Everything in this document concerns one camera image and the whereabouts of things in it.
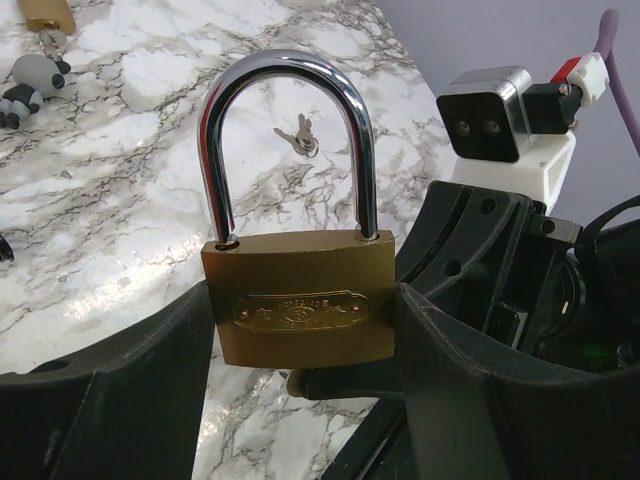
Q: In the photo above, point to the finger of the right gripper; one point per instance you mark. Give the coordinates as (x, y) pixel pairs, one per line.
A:
(345, 383)
(462, 255)

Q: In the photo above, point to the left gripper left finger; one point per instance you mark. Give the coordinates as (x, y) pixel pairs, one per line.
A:
(126, 407)

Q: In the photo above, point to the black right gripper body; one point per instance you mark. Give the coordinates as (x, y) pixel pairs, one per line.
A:
(573, 296)

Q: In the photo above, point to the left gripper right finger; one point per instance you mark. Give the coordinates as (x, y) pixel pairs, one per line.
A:
(478, 409)

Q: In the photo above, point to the large brass padlock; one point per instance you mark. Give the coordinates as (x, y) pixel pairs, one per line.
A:
(306, 299)

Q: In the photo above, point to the silver key pair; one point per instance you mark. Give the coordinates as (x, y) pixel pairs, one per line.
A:
(303, 142)

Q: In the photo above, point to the small brass padlock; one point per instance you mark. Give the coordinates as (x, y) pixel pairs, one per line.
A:
(47, 15)

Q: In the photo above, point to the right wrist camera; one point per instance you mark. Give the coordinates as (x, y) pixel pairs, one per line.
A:
(514, 135)

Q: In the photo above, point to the panda keychain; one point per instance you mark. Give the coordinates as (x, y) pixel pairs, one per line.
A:
(37, 77)

